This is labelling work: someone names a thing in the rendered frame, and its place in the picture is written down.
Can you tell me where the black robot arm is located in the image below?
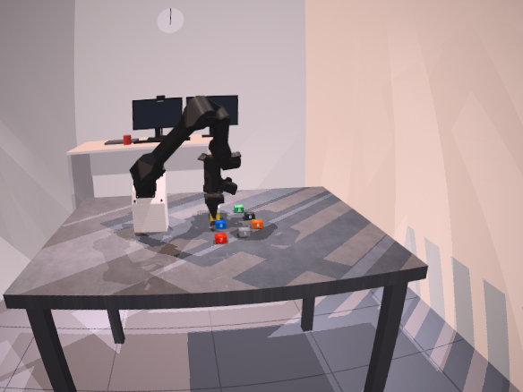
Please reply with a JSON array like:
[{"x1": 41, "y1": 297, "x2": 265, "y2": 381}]
[{"x1": 130, "y1": 96, "x2": 242, "y2": 199}]

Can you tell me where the red block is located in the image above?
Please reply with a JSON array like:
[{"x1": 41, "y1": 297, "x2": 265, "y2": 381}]
[{"x1": 215, "y1": 233, "x2": 227, "y2": 243}]

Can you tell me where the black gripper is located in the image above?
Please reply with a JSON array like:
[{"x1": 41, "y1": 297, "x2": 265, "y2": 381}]
[{"x1": 203, "y1": 173, "x2": 224, "y2": 219}]

